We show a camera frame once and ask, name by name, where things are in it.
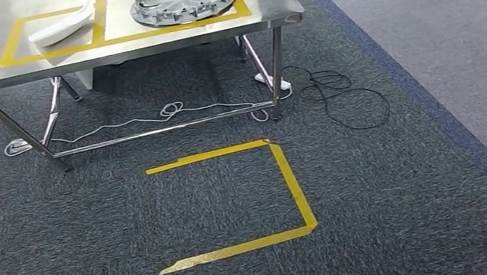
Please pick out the long white plastic part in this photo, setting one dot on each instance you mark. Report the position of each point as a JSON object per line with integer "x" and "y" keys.
{"x": 59, "y": 31}

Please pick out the yellow floor tape strip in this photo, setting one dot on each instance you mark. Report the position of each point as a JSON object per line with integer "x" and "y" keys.
{"x": 243, "y": 247}
{"x": 293, "y": 187}
{"x": 216, "y": 153}

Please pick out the white power strip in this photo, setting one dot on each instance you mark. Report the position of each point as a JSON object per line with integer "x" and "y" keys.
{"x": 263, "y": 80}

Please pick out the steel workbench leg frame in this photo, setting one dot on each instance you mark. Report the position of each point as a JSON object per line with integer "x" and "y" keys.
{"x": 162, "y": 130}

